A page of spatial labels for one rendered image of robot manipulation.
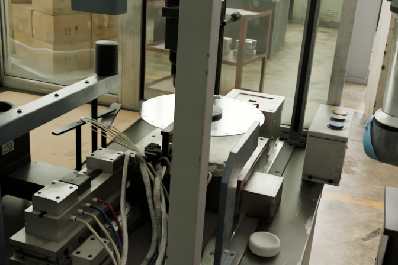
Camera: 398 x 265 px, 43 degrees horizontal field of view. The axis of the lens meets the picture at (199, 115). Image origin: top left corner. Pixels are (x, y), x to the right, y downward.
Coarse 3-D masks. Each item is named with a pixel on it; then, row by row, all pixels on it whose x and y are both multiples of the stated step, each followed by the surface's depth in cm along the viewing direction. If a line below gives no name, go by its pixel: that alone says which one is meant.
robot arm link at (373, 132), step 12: (396, 0) 113; (396, 12) 114; (396, 24) 117; (396, 36) 117; (396, 48) 118; (396, 60) 119; (396, 72) 120; (396, 84) 121; (384, 96) 125; (396, 96) 122; (384, 108) 126; (396, 108) 123; (372, 120) 131; (384, 120) 125; (396, 120) 124; (372, 132) 129; (384, 132) 126; (396, 132) 124; (372, 144) 129; (384, 144) 127; (396, 144) 125; (372, 156) 131; (384, 156) 128; (396, 156) 126
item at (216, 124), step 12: (168, 96) 143; (144, 108) 131; (156, 108) 132; (168, 108) 133; (228, 108) 136; (240, 108) 137; (252, 108) 138; (144, 120) 124; (156, 120) 124; (168, 120) 124; (216, 120) 127; (228, 120) 127; (240, 120) 128; (252, 120) 128; (216, 132) 118; (228, 132) 119; (240, 132) 119
